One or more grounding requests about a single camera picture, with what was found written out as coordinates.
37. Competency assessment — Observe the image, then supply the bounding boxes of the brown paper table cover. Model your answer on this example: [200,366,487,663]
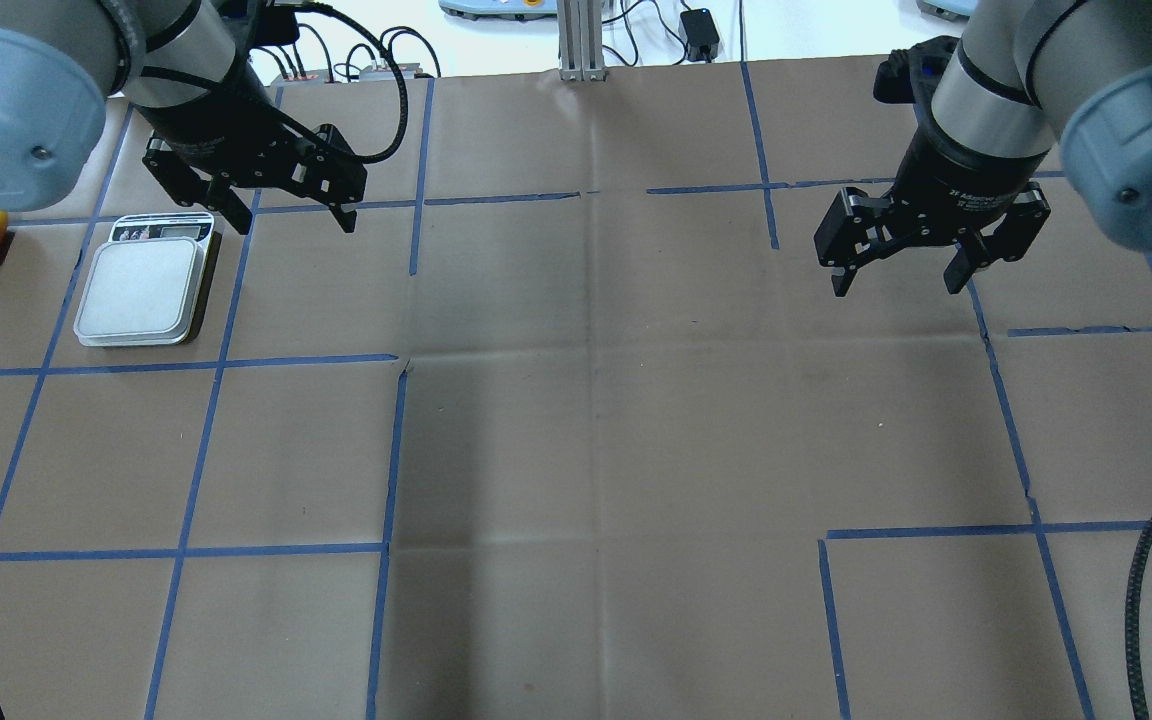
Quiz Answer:
[0,56,1152,719]

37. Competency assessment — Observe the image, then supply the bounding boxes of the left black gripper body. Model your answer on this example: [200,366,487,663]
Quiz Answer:
[143,88,367,206]

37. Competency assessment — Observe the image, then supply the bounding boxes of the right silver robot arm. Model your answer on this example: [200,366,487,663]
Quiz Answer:
[814,1,1152,297]

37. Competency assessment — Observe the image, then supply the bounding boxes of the black power adapter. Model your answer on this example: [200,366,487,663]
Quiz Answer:
[679,8,722,63]

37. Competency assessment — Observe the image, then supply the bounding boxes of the white digital kitchen scale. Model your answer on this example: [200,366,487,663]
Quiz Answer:
[71,211,220,348]

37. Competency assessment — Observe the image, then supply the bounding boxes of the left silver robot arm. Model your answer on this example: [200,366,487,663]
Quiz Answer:
[0,1,367,232]

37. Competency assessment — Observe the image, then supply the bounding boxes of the aluminium frame post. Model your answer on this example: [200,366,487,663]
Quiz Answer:
[556,0,607,82]

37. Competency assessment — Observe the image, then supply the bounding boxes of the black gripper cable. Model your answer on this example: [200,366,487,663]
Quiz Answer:
[271,0,409,165]

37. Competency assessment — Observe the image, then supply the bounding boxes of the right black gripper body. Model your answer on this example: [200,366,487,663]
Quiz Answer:
[814,129,1052,272]

